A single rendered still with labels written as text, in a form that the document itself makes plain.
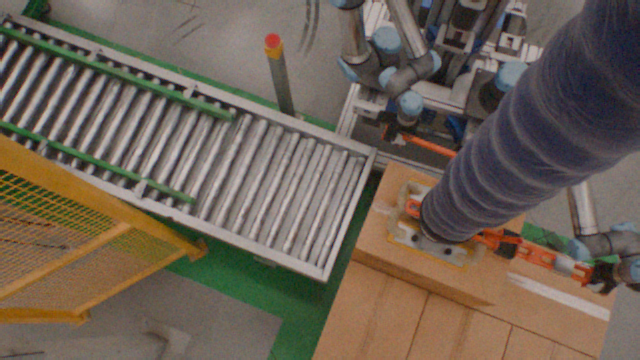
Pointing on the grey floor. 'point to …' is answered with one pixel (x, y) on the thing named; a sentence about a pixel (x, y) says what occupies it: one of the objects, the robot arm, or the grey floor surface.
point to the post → (280, 78)
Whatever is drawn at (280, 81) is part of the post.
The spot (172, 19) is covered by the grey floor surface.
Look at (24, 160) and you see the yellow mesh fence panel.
